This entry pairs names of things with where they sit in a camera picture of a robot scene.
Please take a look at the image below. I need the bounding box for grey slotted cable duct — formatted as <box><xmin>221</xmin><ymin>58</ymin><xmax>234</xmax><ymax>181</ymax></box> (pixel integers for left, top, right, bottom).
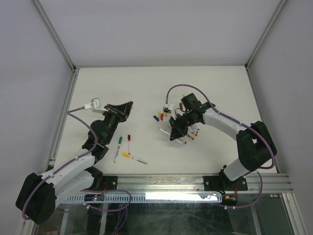
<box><xmin>63</xmin><ymin>192</ymin><xmax>222</xmax><ymax>204</ymax></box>

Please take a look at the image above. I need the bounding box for green cap marker pen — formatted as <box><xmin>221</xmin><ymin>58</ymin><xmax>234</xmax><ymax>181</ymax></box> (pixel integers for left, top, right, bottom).
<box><xmin>113</xmin><ymin>137</ymin><xmax>123</xmax><ymax>163</ymax></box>

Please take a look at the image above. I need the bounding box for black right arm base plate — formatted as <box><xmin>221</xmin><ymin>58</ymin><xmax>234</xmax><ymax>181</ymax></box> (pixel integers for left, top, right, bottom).
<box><xmin>203</xmin><ymin>175</ymin><xmax>248</xmax><ymax>193</ymax></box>

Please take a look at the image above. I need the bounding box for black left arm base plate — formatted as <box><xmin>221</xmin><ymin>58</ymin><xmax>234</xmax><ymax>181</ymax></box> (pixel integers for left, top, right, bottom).
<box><xmin>87</xmin><ymin>175</ymin><xmax>118</xmax><ymax>191</ymax></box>

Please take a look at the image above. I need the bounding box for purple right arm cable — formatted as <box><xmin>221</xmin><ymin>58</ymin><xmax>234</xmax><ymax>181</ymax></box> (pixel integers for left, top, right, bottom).
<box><xmin>164</xmin><ymin>84</ymin><xmax>276</xmax><ymax>210</ymax></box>

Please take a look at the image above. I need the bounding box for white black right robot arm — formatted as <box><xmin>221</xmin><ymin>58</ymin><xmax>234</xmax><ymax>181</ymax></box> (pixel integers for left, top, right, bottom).
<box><xmin>169</xmin><ymin>93</ymin><xmax>277</xmax><ymax>189</ymax></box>

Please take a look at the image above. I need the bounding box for brown cap marker pen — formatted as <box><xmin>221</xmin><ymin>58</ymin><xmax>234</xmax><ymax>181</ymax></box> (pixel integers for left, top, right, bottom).
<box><xmin>192</xmin><ymin>125</ymin><xmax>198</xmax><ymax>135</ymax></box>

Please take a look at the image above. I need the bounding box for aluminium frame rail front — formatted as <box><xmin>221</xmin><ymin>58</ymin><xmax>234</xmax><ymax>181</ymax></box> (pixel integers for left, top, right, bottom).
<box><xmin>116</xmin><ymin>173</ymin><xmax>293</xmax><ymax>194</ymax></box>

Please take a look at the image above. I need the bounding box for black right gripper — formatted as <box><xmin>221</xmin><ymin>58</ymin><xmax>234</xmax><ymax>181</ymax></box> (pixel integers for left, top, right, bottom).
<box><xmin>168</xmin><ymin>111</ymin><xmax>195</xmax><ymax>140</ymax></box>

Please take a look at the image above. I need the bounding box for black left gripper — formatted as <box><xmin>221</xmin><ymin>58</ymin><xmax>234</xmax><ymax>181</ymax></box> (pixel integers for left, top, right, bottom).
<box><xmin>102</xmin><ymin>101</ymin><xmax>133</xmax><ymax>144</ymax></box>

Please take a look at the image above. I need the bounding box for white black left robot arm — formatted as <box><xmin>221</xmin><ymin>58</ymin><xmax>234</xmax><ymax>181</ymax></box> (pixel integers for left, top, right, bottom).
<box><xmin>16</xmin><ymin>98</ymin><xmax>133</xmax><ymax>225</ymax></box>

